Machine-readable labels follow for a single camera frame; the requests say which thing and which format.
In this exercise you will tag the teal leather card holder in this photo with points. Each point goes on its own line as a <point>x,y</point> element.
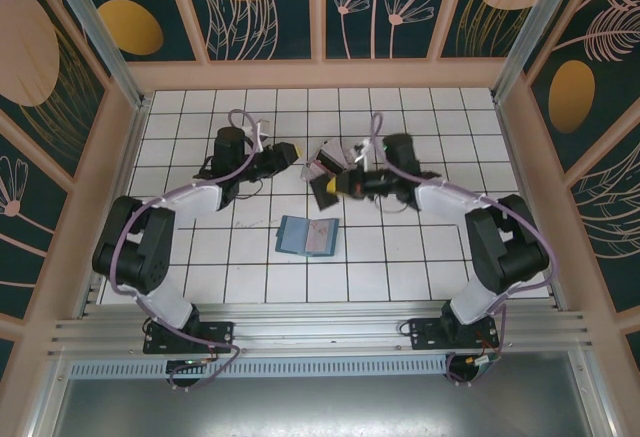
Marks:
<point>292,234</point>

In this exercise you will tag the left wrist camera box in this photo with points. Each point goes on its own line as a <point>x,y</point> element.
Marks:
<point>265,124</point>

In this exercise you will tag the grey metal sheet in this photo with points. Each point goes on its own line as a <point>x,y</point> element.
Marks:
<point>320,407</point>

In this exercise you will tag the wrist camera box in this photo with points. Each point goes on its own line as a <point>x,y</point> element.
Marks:
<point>361,152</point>
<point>265,124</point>

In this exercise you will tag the aluminium frame post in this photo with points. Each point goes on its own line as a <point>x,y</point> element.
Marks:
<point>532,27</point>
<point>100,27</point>

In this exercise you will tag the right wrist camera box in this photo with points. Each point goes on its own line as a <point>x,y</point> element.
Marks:
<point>361,152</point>

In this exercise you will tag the aluminium mounting rail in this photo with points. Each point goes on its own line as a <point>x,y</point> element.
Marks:
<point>320,332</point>

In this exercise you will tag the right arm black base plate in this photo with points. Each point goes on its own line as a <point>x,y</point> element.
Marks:
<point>425,337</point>

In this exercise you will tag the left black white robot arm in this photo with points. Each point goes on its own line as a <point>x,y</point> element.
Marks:
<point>190,199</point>

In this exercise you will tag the black glossy card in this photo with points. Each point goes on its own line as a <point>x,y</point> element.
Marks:
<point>325,201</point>

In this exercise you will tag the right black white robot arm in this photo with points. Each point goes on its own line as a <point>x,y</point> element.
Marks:
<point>450,197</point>

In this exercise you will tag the white card orange print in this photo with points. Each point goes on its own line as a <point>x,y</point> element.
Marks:
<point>320,237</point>

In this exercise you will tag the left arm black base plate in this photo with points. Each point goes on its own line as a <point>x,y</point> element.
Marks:
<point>220,335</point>

